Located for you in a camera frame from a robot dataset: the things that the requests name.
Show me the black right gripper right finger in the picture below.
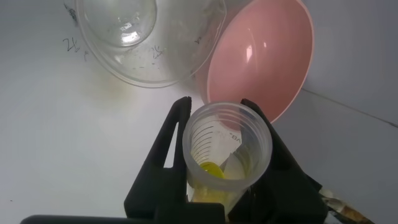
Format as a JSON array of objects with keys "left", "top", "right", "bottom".
[{"left": 228, "top": 98, "right": 328, "bottom": 224}]

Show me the clear glass beaker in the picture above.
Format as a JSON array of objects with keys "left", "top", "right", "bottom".
[{"left": 75, "top": 0, "right": 228, "bottom": 89}]

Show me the pink bowl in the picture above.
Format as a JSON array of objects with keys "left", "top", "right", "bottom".
[{"left": 195, "top": 0, "right": 315, "bottom": 124}]

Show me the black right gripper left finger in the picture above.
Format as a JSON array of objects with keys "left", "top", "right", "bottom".
[{"left": 124, "top": 96, "right": 192, "bottom": 219}]

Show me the test tube with yellow pigment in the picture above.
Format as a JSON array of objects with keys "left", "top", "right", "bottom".
[{"left": 182, "top": 101, "right": 274, "bottom": 216}]

